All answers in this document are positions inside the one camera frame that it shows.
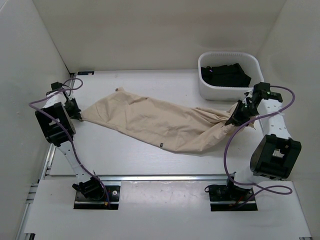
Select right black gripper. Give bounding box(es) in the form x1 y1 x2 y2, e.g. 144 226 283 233
225 100 259 127

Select beige trousers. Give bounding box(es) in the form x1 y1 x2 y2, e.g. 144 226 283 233
81 87 237 153

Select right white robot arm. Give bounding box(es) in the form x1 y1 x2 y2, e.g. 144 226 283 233
224 90 302 200

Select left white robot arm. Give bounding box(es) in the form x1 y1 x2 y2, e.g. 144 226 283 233
29 82 106 200

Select black folded trousers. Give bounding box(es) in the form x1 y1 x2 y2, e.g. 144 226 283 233
200 63 252 88

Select small blue label sticker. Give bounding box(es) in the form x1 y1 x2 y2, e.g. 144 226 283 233
77 71 95 76

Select white plastic basket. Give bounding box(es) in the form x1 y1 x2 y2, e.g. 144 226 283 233
198 51 264 101

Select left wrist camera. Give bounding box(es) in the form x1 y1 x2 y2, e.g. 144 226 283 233
50 81 63 92

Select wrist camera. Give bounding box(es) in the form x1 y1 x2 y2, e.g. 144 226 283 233
252 82 271 97
50 81 63 92

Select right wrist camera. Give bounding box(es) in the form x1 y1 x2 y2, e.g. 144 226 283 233
252 82 271 97

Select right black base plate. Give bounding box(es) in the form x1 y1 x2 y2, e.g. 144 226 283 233
204 184 258 212

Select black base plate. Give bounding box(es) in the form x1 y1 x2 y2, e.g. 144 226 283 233
204 184 258 212
73 185 121 210

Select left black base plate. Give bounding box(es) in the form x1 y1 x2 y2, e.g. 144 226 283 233
73 185 121 210

